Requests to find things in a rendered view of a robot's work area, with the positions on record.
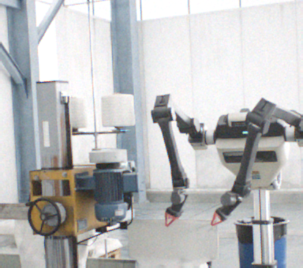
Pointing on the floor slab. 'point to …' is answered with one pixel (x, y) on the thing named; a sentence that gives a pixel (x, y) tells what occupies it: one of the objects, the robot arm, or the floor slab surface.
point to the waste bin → (245, 254)
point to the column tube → (51, 102)
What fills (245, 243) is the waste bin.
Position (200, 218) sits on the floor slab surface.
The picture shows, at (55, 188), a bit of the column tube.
